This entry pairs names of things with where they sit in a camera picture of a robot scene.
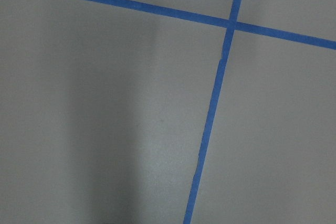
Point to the brown paper table cover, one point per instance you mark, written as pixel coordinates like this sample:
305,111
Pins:
167,111

